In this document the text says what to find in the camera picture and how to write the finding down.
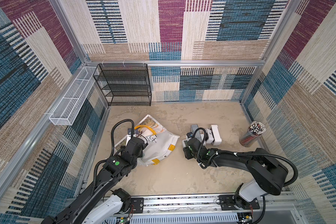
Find white digital timer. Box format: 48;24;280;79
182;140;188;148

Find grey square device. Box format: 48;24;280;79
190;124;199;133

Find white canvas bag yellow handles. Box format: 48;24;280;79
114;114;180;167

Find white rectangular alarm clock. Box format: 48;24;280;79
211;125;222;146

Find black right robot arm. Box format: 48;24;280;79
183;127;298;224

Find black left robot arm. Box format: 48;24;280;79
42;119;147;224

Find cup of coloured pencils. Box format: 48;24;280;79
239;121;266;147

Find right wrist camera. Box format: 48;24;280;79
186;132;194;140

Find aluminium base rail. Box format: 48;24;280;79
58;192;300;224

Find black wire mesh shelf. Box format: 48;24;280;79
93;63;152;106

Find white wire mesh basket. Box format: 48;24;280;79
49;66;96;126

